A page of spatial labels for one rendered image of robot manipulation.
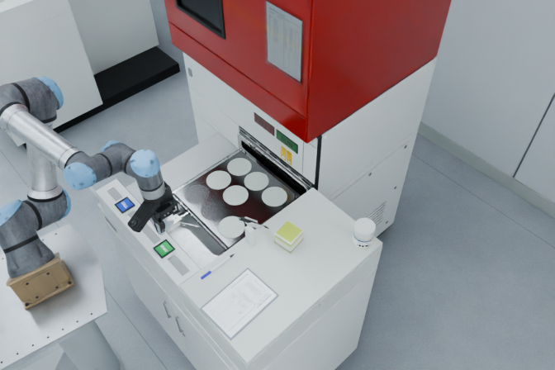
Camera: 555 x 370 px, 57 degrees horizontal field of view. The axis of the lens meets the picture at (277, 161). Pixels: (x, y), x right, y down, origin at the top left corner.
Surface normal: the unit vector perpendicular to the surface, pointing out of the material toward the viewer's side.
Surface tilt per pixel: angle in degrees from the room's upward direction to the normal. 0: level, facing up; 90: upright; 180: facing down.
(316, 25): 90
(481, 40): 90
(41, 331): 0
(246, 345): 0
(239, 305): 0
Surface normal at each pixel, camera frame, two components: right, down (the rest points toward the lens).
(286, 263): -0.01, -0.68
